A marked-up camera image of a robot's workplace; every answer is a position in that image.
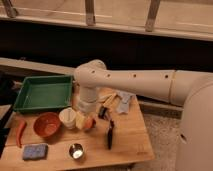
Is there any black handled knife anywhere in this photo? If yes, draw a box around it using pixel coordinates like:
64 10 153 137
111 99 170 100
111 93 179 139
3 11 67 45
107 120 115 150

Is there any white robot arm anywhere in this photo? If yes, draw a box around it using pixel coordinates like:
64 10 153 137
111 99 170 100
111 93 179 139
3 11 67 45
74 60 213 171

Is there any red yellow apple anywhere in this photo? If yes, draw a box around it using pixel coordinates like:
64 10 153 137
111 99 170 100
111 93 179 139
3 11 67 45
83 117 96 131

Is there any orange bowl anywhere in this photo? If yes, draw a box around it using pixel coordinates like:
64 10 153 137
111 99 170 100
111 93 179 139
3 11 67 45
33 112 61 138

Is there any wooden spoon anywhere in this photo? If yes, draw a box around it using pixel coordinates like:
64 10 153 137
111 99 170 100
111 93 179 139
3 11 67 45
98 93 117 107

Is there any small black object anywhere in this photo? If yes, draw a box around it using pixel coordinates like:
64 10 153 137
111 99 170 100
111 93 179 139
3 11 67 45
98 106 109 120

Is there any white cup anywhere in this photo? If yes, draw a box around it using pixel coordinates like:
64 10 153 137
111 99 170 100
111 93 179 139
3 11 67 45
59 107 76 129

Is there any blue sponge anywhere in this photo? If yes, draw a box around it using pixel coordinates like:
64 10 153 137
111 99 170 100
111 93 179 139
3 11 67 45
22 144 48 160

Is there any green plastic tray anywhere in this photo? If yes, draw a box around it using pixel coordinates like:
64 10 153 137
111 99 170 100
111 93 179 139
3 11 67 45
13 75 73 113

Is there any wooden cutting board table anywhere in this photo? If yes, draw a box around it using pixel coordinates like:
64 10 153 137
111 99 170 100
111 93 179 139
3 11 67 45
0 77 156 171

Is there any small metal cup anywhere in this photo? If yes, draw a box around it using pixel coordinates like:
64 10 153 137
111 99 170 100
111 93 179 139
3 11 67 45
69 143 84 160

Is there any red chili pepper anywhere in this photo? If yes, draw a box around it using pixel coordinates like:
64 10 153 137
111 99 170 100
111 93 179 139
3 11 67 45
16 120 27 147

